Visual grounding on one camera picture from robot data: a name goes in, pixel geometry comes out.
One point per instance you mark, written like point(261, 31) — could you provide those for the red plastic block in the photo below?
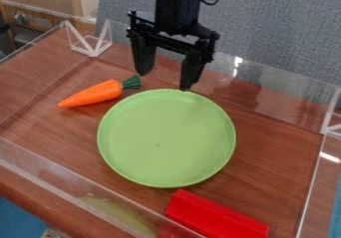
point(210, 219)

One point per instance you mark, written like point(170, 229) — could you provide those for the green round plate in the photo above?
point(166, 138)

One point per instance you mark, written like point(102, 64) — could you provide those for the orange toy carrot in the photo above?
point(101, 92)

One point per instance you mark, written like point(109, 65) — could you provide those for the clear acrylic tray enclosure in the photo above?
point(280, 180)

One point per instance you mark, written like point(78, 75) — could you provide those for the clear acrylic triangle bracket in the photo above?
point(89, 44)

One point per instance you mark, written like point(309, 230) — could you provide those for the wooden cabinet with knob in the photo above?
point(23, 23)

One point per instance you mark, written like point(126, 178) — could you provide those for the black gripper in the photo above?
point(174, 30)

